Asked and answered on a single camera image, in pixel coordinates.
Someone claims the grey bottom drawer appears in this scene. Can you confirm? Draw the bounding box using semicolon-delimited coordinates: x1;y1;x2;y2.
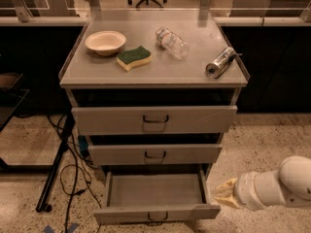
93;169;220;224

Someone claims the grey drawer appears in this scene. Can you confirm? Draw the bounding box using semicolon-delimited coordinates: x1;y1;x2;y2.
93;169;220;224
70;88;239;136
87;133;222;165

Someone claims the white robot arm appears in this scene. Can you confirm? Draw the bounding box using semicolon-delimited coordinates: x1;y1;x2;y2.
214;156;311;211

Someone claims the grey top drawer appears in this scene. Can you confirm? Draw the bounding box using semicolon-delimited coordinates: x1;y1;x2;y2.
70;88;239;136

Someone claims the grey middle drawer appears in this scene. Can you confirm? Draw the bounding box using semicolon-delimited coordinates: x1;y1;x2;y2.
87;133;222;165

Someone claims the grey drawer cabinet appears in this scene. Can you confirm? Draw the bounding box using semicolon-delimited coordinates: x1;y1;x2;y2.
57;9;251;226

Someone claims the silver can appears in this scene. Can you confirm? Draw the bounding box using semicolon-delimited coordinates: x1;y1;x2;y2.
205;47;237;79

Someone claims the clear plastic bottle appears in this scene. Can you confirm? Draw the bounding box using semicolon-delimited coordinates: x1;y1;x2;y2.
155;27;190;60

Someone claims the green yellow sponge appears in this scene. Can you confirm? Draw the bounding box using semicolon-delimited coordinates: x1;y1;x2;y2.
117;46;152;71

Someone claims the black stand leg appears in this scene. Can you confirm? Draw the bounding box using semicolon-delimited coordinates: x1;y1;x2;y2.
36;114;75;213

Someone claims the white bowl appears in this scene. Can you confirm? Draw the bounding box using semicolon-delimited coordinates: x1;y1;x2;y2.
85;31;126;56

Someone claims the dark side table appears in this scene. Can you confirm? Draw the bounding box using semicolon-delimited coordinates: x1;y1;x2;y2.
0;72;30;173

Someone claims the black floor cable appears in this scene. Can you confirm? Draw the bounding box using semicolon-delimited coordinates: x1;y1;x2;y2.
45;114;103;233

